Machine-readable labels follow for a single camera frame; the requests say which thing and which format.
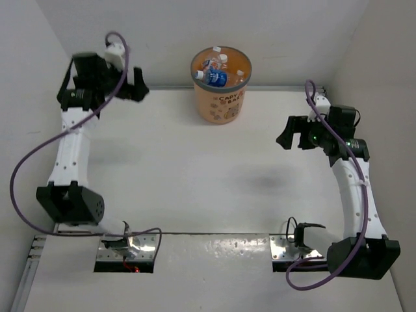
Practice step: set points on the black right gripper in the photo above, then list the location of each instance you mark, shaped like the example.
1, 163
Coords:
297, 124

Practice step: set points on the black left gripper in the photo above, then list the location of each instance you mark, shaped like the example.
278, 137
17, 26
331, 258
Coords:
134, 91

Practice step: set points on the clear bottle green label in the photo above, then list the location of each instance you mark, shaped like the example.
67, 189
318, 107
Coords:
237, 78

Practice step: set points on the small bottle blue label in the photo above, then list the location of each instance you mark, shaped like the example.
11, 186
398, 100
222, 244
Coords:
212, 77

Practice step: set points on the clear bottle orange white label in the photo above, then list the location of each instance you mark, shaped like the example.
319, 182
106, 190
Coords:
212, 60

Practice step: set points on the clear square bottle white cap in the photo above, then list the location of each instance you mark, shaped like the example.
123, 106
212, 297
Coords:
224, 63

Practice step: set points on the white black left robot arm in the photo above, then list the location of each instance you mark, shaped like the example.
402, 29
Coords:
66, 198

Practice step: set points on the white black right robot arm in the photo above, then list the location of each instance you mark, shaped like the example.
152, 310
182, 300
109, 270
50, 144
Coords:
365, 251

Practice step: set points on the orange capybara waste bin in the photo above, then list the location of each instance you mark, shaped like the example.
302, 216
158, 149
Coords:
221, 105

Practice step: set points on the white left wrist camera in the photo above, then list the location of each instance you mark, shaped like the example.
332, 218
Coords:
115, 55

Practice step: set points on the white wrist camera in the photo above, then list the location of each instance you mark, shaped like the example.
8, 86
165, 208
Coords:
318, 104
115, 55

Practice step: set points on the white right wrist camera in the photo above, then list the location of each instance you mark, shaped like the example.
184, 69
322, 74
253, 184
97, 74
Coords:
318, 104

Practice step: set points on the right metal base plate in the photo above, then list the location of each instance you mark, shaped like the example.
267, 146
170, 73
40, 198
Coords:
282, 249

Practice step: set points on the metal base plate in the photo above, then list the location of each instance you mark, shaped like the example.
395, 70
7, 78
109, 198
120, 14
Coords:
282, 249
138, 248

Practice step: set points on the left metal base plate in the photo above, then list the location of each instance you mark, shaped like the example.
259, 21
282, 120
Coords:
138, 248

